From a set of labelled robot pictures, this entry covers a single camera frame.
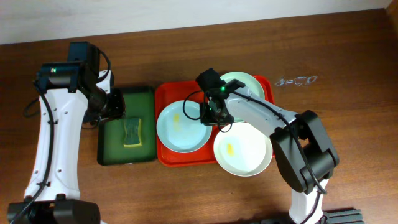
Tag yellow green sponge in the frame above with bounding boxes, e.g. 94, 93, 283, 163
123, 118, 142, 147

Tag light blue plate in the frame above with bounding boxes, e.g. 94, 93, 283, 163
156, 100, 212, 153

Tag white plate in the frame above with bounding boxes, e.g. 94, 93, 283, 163
213, 123, 273, 177

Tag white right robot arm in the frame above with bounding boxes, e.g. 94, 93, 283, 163
196, 78, 340, 223

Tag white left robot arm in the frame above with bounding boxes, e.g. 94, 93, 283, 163
7, 42, 125, 223

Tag dark green tray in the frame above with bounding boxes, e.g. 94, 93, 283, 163
97, 86, 157, 166

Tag red plastic tray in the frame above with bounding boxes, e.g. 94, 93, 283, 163
154, 75, 275, 167

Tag light green plate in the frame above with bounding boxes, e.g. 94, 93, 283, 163
220, 72, 265, 100

